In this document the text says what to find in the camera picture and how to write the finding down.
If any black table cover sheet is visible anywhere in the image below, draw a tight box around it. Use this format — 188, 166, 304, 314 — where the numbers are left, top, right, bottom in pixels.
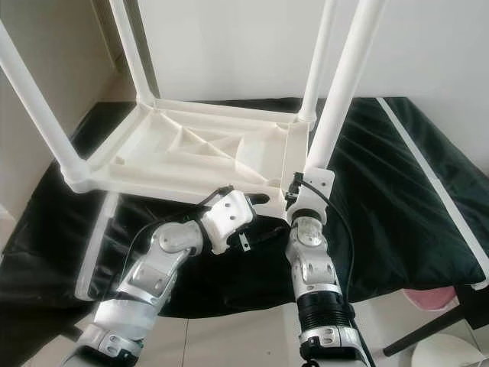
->
0, 96, 489, 360

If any white tape strip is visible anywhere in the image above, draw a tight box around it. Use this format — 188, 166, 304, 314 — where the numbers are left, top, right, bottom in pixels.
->
75, 193, 119, 300
378, 98, 489, 290

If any black metal table frame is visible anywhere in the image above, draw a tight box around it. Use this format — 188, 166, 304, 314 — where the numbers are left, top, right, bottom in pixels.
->
382, 287, 489, 356

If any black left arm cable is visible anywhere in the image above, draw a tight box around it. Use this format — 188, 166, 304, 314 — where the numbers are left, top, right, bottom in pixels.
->
134, 187, 234, 284

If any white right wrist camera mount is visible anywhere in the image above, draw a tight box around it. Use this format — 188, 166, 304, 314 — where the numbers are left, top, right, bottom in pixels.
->
287, 168, 335, 224

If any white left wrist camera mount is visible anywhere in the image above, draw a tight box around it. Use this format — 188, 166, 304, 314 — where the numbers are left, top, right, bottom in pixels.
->
202, 190, 257, 255

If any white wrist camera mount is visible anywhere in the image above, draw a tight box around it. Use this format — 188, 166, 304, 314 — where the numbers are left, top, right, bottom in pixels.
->
202, 190, 257, 255
287, 168, 335, 224

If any pink plastic object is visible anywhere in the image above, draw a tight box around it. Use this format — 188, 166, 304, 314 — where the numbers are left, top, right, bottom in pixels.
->
403, 287, 455, 310

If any white plastic table top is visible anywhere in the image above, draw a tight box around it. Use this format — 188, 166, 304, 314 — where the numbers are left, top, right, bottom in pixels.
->
61, 98, 314, 222

